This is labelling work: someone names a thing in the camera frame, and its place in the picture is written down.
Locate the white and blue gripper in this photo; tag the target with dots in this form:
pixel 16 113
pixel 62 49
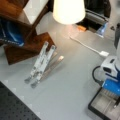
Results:
pixel 111 69

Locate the black pen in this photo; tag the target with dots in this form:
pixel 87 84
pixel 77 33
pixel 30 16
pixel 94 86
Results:
pixel 117 102

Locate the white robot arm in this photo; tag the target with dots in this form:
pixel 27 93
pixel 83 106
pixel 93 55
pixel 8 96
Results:
pixel 117 42

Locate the black drawer box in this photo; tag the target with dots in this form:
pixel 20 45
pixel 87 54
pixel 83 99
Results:
pixel 102 106

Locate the orange block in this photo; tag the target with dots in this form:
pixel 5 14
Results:
pixel 81 28

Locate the silver folding laptop stand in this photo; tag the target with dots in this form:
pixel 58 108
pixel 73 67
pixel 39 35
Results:
pixel 42 66

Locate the white lamp shade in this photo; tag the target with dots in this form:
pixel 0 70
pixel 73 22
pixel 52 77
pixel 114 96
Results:
pixel 68 11

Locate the blue book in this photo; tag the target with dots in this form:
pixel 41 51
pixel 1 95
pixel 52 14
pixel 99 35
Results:
pixel 10 32

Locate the wooden shelf stand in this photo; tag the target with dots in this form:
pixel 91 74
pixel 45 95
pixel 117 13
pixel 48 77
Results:
pixel 26 14

